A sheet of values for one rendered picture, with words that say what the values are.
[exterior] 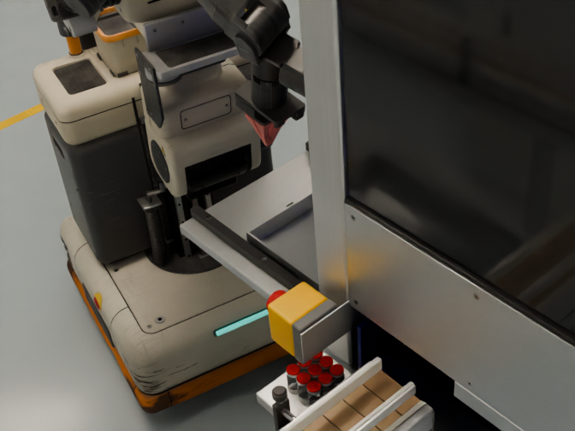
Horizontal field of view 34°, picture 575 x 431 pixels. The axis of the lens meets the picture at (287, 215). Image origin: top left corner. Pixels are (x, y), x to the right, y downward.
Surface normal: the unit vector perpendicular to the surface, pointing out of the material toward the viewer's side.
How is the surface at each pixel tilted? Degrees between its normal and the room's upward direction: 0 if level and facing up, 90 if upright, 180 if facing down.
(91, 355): 0
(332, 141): 90
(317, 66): 90
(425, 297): 90
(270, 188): 0
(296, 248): 0
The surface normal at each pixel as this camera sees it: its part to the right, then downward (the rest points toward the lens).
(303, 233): -0.07, -0.77
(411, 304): -0.75, 0.47
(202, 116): 0.48, 0.64
